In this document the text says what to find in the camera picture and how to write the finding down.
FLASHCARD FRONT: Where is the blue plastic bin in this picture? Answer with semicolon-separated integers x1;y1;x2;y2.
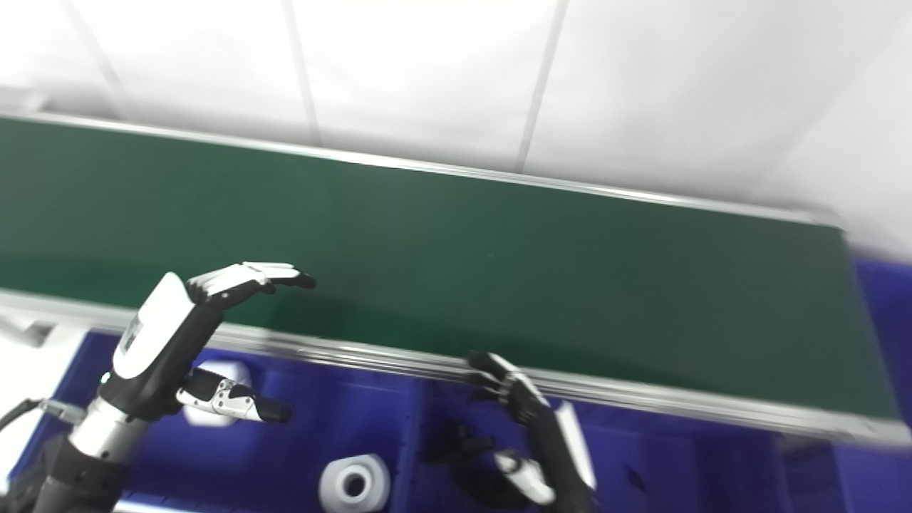
406;378;806;513
777;256;912;513
7;329;421;513

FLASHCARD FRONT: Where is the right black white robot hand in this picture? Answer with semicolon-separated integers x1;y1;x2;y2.
466;351;599;513

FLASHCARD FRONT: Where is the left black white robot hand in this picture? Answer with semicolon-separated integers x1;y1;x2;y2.
98;261;317;423

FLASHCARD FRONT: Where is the white cylindrical plastic part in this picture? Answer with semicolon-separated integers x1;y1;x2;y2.
318;454;391;513
184;360;252;427

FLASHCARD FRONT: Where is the green conveyor belt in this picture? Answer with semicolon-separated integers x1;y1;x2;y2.
0;107;912;447
0;118;900;421

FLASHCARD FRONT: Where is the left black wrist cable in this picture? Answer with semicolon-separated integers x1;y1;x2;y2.
0;398;88;432

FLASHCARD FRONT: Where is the aluminium conveyor leg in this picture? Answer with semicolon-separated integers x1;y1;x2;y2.
0;313;55;347

